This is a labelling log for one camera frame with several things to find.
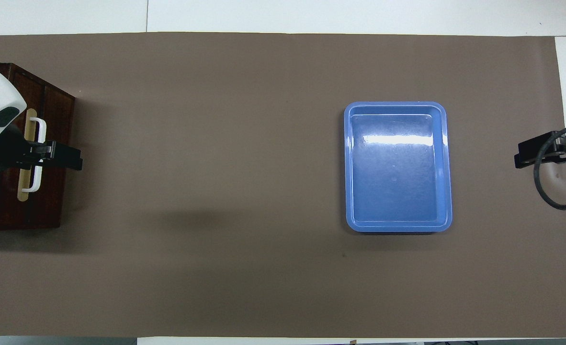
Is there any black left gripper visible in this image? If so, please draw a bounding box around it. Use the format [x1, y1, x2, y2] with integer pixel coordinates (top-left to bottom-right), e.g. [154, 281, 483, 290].
[0, 128, 83, 172]

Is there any wooden drawer with white handle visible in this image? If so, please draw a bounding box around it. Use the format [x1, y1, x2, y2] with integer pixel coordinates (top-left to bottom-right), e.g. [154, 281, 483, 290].
[0, 65, 76, 230]

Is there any blue plastic tray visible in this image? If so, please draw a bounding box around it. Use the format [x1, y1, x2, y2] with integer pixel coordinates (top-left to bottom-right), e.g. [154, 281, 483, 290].
[344, 101, 453, 233]

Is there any brown paper table mat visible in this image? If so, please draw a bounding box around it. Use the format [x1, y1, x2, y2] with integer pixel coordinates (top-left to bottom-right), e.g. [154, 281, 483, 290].
[0, 32, 566, 338]

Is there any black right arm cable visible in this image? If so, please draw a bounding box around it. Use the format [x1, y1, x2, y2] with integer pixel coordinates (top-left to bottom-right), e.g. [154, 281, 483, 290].
[533, 123, 566, 210]

